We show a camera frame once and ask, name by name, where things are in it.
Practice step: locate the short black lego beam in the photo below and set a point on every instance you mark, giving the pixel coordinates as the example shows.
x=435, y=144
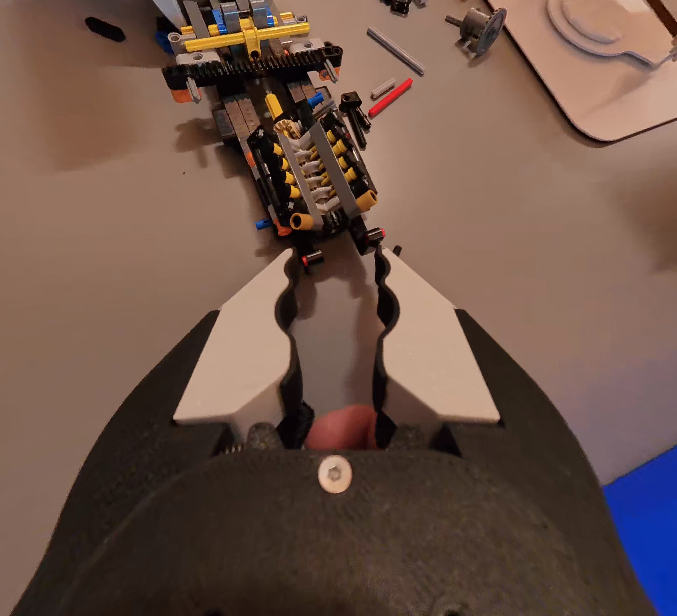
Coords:
x=106, y=29

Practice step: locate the long grey lego axle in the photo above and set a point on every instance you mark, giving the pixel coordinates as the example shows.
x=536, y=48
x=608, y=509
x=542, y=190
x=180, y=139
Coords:
x=395, y=50

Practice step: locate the white stand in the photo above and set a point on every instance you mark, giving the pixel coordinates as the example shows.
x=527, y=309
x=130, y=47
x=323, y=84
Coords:
x=587, y=13

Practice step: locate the person's right hand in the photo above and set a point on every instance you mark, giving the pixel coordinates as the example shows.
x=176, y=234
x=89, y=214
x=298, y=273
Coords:
x=341, y=428

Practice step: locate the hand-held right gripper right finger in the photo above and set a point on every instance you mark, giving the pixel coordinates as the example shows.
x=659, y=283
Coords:
x=433, y=362

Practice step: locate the black lego connector with pins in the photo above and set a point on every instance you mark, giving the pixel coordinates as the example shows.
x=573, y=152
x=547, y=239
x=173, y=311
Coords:
x=350, y=103

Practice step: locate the short light grey lego axle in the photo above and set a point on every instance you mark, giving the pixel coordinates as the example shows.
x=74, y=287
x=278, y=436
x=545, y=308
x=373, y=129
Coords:
x=383, y=88

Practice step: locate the white lamp base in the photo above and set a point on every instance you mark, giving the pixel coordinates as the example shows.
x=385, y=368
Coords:
x=529, y=60

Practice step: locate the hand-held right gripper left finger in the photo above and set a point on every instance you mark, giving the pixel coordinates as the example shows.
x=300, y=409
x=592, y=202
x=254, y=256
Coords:
x=238, y=362

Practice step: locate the lego car chassis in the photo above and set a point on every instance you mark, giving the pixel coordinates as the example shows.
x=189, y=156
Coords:
x=254, y=66

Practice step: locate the red lego axle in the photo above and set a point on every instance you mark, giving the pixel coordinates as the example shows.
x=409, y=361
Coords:
x=390, y=97

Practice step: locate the blue plastic bin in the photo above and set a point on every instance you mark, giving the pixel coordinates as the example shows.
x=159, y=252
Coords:
x=645, y=531

